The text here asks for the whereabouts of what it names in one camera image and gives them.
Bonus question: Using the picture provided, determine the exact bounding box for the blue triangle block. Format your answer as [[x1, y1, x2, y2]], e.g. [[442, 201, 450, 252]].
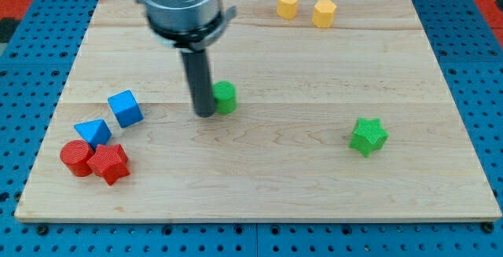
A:
[[74, 119, 112, 149]]

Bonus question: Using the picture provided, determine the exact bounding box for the red star block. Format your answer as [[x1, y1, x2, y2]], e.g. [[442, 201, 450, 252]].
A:
[[87, 144, 130, 185]]

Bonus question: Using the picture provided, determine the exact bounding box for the green cylinder block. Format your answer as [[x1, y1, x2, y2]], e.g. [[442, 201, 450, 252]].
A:
[[213, 81, 237, 114]]

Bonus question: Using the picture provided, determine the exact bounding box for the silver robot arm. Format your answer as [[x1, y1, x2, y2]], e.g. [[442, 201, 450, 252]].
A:
[[135, 0, 237, 118]]

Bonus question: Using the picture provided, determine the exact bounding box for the yellow hexagon block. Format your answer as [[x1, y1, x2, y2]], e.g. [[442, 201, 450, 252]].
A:
[[311, 0, 337, 28]]

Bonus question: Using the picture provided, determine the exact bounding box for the red cylinder block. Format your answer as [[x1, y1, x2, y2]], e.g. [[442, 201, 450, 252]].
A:
[[60, 140, 94, 177]]

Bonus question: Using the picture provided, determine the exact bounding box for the green star block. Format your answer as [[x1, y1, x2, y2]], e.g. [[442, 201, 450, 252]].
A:
[[349, 118, 389, 157]]

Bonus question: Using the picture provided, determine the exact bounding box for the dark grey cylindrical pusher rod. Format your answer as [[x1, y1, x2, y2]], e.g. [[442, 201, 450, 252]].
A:
[[181, 50, 215, 118]]

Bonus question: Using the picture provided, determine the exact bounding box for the blue cube block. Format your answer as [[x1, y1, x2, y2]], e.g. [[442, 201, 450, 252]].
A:
[[108, 90, 144, 128]]

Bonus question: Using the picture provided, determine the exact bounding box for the yellow heart block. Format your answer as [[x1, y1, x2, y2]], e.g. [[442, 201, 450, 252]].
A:
[[276, 0, 299, 20]]

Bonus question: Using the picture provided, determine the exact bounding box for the light wooden board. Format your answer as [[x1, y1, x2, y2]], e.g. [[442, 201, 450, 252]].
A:
[[15, 0, 501, 223]]

